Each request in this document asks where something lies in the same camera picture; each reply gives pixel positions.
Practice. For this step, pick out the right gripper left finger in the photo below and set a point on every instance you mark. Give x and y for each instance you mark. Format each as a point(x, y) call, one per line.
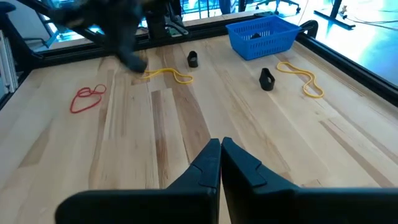
point(174, 205)

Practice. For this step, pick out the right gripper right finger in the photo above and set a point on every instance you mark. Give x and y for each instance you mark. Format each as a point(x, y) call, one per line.
point(280, 205)

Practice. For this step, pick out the red rubber band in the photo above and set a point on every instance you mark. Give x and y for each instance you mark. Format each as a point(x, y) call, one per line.
point(73, 101)

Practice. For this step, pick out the yellow rubber band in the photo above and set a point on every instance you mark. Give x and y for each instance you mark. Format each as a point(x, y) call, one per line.
point(308, 74)
point(186, 82)

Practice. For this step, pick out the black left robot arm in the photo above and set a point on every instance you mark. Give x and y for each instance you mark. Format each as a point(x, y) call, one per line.
point(157, 18)

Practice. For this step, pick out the blue plastic basket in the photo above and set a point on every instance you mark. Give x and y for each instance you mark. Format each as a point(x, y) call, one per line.
point(264, 49)

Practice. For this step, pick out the black office chair base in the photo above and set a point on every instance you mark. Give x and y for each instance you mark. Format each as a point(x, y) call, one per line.
point(280, 3)

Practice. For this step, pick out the black table edge clamp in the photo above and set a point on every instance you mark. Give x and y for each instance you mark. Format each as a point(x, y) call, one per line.
point(309, 26)

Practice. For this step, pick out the black desk foot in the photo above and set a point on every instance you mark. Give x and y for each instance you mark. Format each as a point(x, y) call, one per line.
point(334, 18)

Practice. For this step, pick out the silver aluminium post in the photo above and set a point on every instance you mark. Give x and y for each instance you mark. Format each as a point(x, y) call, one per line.
point(7, 62)

